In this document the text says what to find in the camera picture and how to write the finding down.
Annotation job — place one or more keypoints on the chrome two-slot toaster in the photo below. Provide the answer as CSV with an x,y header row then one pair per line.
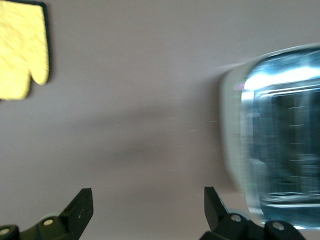
x,y
275,125

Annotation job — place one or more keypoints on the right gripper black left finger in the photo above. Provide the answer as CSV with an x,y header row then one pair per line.
x,y
78,212

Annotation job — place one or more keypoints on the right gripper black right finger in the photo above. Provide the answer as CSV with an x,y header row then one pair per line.
x,y
213,210

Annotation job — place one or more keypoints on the yellow quilted oven mitt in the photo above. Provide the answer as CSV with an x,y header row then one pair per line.
x,y
20,50

